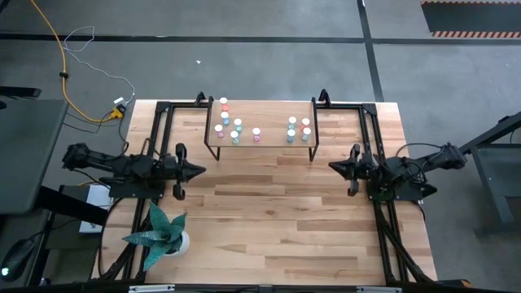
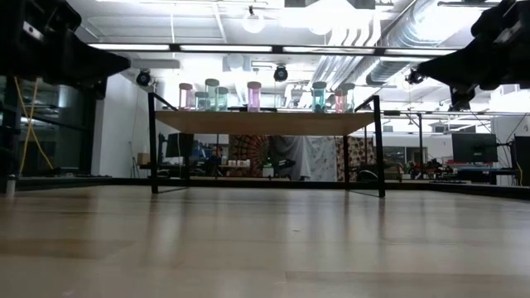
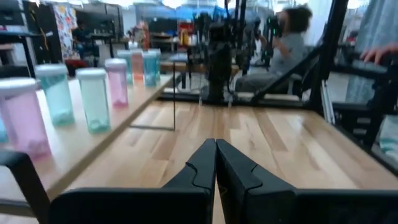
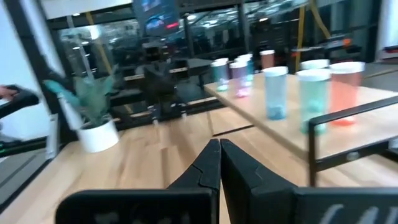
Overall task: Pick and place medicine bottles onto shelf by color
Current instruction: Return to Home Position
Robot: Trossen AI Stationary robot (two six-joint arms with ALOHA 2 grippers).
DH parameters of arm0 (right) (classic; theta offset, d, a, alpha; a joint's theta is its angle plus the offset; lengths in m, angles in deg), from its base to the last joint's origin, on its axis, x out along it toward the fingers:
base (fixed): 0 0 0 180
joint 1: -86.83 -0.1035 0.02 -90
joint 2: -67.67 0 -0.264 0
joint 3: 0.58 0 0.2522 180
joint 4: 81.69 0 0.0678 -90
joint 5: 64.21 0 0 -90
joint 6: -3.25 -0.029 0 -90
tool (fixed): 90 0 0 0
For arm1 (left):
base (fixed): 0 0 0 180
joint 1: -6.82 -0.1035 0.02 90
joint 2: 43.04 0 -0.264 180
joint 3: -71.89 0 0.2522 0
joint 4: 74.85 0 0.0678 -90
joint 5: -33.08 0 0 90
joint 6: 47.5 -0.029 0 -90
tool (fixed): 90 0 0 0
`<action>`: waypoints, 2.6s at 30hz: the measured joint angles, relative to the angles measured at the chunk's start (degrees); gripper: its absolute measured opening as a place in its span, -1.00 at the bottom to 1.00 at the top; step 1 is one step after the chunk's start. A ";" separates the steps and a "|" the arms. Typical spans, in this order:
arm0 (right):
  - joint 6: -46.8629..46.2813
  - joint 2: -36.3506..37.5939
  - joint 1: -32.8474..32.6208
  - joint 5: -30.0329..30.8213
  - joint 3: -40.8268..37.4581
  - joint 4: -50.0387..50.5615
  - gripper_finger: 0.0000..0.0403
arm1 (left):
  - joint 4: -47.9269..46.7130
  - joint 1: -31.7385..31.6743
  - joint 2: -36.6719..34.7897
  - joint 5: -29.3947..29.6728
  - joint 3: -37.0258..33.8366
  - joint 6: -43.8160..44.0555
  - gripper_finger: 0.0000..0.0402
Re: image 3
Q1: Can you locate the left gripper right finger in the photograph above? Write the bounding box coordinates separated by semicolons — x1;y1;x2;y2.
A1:
216;138;398;224

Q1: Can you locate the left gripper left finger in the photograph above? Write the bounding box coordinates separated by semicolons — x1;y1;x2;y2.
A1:
49;138;218;224

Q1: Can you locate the pink medicine bottle white cap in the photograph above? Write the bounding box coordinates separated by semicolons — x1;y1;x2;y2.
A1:
104;58;129;108
0;77;52;160

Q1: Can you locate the blue medicine bottle white cap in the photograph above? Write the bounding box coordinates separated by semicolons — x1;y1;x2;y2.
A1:
34;63;76;127
142;49;162;88

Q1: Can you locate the white teal leaf cloth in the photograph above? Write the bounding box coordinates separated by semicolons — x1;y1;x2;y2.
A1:
378;114;398;154

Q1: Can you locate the wooden workbench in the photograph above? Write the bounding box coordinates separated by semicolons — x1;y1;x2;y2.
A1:
160;61;241;75

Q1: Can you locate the person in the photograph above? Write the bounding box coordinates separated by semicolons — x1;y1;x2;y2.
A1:
233;5;313;94
72;21;91;59

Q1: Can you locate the black background equipment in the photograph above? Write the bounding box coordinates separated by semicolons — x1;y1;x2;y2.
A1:
254;14;284;68

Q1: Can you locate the person's hand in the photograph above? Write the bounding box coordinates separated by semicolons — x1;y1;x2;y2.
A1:
359;42;398;65

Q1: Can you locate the black stand pole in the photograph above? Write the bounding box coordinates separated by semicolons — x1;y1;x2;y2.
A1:
224;0;248;68

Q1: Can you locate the bright floral cloth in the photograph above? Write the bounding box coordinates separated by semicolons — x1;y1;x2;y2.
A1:
52;3;78;60

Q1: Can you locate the black standing panel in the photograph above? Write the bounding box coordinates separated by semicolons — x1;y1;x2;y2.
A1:
23;1;63;65

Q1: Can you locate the grey blue curtain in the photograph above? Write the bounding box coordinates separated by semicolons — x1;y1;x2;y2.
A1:
344;0;398;104

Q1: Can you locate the blue top desk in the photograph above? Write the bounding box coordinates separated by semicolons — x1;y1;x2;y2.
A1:
0;30;37;78

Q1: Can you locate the wooden shelf black metal frame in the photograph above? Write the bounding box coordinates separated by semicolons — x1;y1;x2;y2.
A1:
0;60;177;224

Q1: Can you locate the black rig frame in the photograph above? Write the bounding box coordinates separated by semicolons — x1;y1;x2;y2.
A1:
250;0;351;113

